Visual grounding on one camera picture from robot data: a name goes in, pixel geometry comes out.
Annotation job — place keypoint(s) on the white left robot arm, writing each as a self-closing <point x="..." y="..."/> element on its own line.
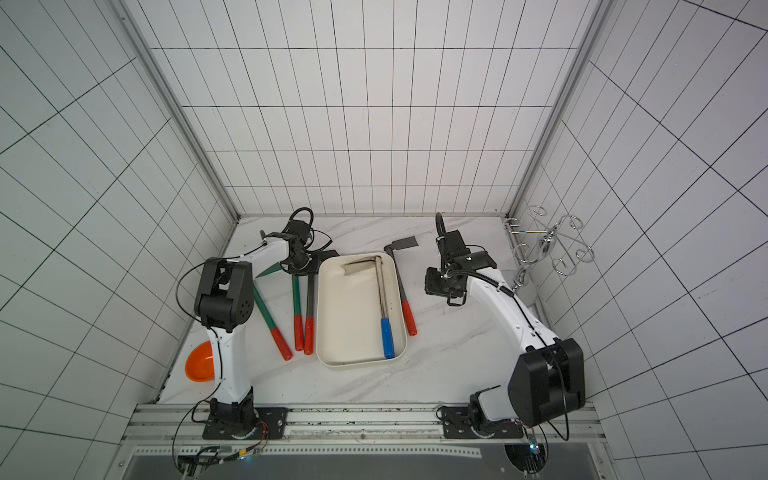
<point x="225" y="301"/>

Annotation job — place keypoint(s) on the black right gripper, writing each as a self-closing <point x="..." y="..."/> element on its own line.
<point x="441" y="283"/>

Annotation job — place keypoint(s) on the grey speckled hoe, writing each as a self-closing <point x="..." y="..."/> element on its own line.
<point x="390" y="249"/>
<point x="309" y="334"/>

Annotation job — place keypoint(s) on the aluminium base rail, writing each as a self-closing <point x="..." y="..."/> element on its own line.
<point x="393" y="428"/>

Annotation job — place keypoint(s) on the green hoe red handle outer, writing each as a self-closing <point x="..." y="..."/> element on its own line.
<point x="275" y="332"/>

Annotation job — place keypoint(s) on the green hoe red handle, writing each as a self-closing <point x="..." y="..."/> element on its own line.
<point x="275" y="332"/>
<point x="298" y="327"/>

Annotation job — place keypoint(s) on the cream plastic storage tray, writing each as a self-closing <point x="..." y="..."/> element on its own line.
<point x="347" y="331"/>

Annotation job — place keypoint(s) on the orange plastic cup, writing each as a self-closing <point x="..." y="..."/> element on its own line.
<point x="199" y="365"/>

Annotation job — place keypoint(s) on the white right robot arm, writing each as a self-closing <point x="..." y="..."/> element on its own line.
<point x="548" y="380"/>

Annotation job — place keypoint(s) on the green hoe red handle inner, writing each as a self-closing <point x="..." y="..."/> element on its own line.
<point x="298" y="327"/>

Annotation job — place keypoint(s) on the chrome cup holder stand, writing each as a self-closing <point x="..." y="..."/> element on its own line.
<point x="561" y="242"/>

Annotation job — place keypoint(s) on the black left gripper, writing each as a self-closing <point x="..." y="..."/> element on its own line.
<point x="293" y="269"/>

